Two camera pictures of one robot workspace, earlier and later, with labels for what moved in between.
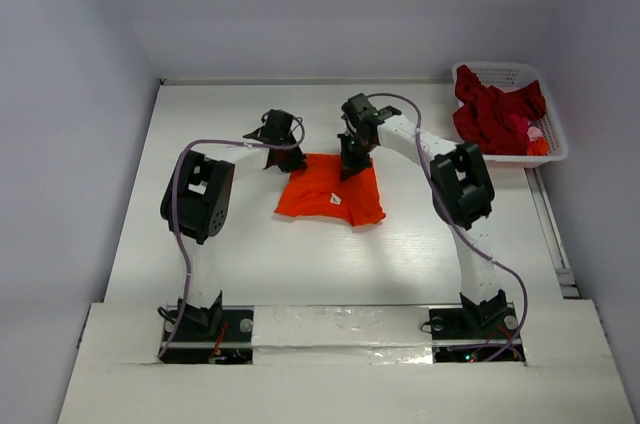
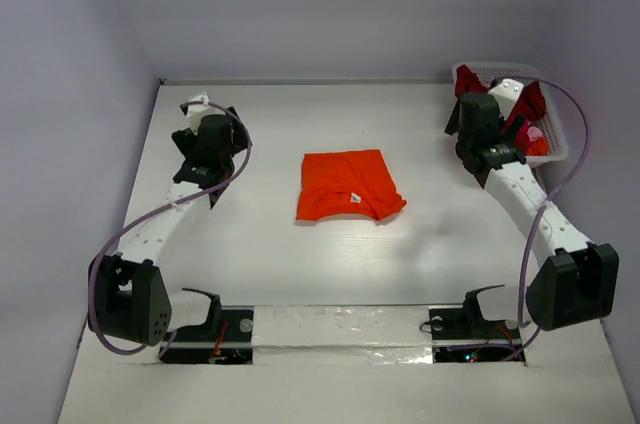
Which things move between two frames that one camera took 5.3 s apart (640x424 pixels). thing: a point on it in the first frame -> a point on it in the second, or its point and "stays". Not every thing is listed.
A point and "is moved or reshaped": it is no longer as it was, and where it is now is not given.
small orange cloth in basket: (538, 147) stays
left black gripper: (296, 163) -> (187, 140)
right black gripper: (354, 159) -> (452, 119)
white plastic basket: (504, 76) stays
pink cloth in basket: (534, 133) stays
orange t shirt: (319, 189) is moved or reshaped
